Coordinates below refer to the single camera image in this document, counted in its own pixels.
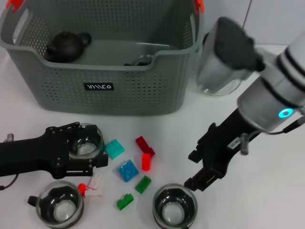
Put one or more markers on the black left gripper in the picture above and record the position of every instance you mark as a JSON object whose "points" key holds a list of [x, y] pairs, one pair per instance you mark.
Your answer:
{"points": [[35, 157]]}

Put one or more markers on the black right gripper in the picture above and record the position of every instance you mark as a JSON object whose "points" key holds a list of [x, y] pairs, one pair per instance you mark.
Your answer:
{"points": [[221, 148]]}

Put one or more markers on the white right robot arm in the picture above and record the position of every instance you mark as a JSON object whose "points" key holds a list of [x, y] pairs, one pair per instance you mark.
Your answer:
{"points": [[274, 95]]}

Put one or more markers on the grey perforated storage bin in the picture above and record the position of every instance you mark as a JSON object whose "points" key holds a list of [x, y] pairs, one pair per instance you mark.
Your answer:
{"points": [[119, 95]]}

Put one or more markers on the teal square toy brick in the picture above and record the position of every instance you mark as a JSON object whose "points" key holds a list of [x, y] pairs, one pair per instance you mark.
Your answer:
{"points": [[114, 149]]}

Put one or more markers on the small orange-red toy brick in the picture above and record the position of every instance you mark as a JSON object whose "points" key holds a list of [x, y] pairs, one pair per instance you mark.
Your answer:
{"points": [[82, 188]]}

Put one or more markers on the blue square toy brick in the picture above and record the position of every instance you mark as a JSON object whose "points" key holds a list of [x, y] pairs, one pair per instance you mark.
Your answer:
{"points": [[127, 171]]}

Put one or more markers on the tall orange-red toy brick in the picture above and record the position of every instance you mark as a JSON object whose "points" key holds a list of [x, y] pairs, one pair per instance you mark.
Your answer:
{"points": [[145, 162]]}

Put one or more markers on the green flat toy brick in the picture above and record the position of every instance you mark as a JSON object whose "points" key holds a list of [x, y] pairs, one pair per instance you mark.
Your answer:
{"points": [[143, 184]]}

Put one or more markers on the dark red toy brick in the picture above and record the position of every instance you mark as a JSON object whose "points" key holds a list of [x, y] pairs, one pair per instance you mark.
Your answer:
{"points": [[142, 144]]}

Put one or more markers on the green stepped toy brick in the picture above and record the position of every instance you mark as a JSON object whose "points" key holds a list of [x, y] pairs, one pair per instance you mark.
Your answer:
{"points": [[124, 202]]}

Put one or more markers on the glass teapot black lid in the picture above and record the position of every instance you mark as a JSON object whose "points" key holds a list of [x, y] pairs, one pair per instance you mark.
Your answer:
{"points": [[228, 88]]}

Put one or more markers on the dark clay teapot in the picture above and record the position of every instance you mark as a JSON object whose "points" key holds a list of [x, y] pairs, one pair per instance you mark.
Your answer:
{"points": [[66, 45]]}

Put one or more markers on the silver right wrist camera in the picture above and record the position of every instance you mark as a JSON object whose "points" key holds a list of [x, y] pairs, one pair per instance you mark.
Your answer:
{"points": [[214, 66]]}

